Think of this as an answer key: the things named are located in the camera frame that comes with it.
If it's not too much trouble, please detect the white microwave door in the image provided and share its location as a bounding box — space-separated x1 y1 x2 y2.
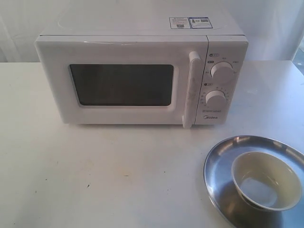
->
35 35 209 128

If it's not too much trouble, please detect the cream ceramic bowl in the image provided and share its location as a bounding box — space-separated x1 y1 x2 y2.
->
231 151 302 211

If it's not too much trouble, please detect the white microwave oven body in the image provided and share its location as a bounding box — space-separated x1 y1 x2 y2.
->
39 5 248 126

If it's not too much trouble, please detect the lower white timer knob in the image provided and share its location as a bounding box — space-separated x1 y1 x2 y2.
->
205 90 227 109

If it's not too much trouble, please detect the upper white control knob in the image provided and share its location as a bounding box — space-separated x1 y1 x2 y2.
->
210 62 234 83

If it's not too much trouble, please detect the round stainless steel tray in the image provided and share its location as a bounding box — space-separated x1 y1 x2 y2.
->
204 135 304 228

